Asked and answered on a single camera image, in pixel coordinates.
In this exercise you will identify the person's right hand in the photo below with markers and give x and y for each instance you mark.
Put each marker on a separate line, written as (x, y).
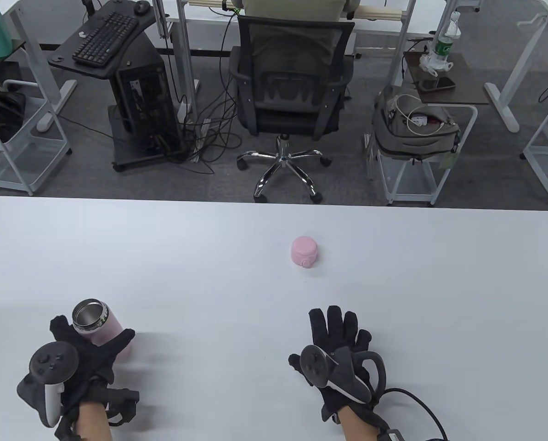
(336, 330)

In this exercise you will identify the person's left hand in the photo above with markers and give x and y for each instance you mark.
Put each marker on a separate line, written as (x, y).
(104, 363)

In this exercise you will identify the pink thermos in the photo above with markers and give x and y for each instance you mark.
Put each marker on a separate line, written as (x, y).
(104, 330)

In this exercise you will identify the pink thermos cap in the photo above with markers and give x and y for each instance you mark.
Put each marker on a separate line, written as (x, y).
(303, 250)

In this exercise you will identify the person's left forearm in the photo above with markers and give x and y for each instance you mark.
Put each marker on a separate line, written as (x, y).
(92, 422)

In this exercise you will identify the person's right forearm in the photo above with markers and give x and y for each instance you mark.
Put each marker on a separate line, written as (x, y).
(356, 427)

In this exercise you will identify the black right hand controller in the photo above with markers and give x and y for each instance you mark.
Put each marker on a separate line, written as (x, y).
(313, 363)

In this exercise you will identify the black hand controller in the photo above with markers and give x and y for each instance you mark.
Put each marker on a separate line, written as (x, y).
(51, 363)
(313, 363)

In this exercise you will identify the black left hand controller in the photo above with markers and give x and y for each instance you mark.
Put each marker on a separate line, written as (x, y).
(51, 363)

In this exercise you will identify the black right wrist sensor box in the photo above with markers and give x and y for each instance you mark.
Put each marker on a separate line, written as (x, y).
(393, 435)

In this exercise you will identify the grey backpack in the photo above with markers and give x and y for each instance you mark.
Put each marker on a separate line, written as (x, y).
(407, 142)

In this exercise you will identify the white cart with black bag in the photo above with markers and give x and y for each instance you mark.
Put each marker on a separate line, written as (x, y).
(21, 161)

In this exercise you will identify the black mesh office chair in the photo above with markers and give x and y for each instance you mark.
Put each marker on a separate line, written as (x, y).
(292, 110)

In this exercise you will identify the black computer tower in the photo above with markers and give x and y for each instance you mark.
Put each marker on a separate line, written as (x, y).
(147, 101)

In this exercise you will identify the black smartphone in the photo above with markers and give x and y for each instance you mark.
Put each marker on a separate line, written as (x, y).
(437, 84)

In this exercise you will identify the black bag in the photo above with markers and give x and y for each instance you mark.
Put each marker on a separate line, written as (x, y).
(0, 115)

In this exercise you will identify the white cart with brown top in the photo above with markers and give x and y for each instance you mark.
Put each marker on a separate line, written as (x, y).
(471, 87)

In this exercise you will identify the crumpled white plastic bag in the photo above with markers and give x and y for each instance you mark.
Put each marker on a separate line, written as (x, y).
(432, 64)

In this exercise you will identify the white desk with curved brace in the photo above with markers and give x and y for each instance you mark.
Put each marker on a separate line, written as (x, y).
(508, 96)

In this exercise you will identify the white desk with angled legs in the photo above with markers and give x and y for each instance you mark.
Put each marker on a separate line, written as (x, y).
(46, 73)

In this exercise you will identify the black computer cart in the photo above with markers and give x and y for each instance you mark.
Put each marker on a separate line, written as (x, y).
(62, 59)

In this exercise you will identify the clear plastic bottle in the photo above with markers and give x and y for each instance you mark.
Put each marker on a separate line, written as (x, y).
(444, 43)

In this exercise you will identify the white desk with straight legs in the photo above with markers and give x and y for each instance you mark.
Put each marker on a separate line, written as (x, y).
(184, 55)

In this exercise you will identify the black keyboard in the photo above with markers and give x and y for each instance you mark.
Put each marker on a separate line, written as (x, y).
(104, 39)

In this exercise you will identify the black computer mouse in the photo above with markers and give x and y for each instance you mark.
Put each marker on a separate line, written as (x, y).
(141, 7)

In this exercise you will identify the black left wrist mount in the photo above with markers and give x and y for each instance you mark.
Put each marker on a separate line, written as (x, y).
(122, 399)

